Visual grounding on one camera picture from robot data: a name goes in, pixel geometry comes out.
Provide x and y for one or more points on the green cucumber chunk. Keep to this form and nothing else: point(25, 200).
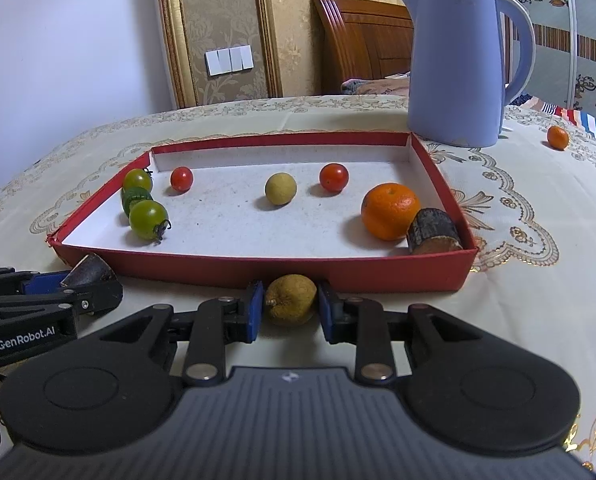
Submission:
point(132, 196)

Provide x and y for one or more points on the red shallow cardboard tray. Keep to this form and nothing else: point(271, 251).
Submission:
point(225, 233)

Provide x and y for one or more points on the red cherry tomato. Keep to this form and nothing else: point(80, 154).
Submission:
point(181, 179)
point(333, 177)

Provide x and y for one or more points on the sliding door wardrobe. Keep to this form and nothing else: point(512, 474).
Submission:
point(557, 35)

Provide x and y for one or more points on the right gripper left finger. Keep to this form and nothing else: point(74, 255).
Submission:
point(212, 327)

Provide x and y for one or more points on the green tomato with stem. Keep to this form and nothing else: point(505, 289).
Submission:
point(149, 220)

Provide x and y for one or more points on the striped colourful cloth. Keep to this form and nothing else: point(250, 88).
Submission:
point(575, 117)

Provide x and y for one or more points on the orange tangerine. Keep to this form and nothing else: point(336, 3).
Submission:
point(388, 210)

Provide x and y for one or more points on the small orange kumquat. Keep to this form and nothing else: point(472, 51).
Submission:
point(557, 138)

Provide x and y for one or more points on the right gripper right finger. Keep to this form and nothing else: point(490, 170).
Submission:
point(363, 323)

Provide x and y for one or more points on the wooden bed headboard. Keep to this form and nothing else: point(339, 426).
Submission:
point(362, 39)

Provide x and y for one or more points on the bedding on bed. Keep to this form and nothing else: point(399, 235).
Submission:
point(397, 84)

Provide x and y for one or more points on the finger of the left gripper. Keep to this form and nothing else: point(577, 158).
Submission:
point(98, 298)
point(14, 282)

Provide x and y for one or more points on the gold wall trim frame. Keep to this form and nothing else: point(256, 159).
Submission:
point(190, 28)

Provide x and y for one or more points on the brown longan fruit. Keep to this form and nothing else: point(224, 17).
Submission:
point(289, 300)
point(280, 189)

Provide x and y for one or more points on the dark sugarcane piece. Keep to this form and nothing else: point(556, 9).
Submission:
point(431, 232)

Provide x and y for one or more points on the white wall switch panel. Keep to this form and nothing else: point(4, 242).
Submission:
point(229, 60)

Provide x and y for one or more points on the blue plastic pitcher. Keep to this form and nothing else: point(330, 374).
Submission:
point(457, 87)

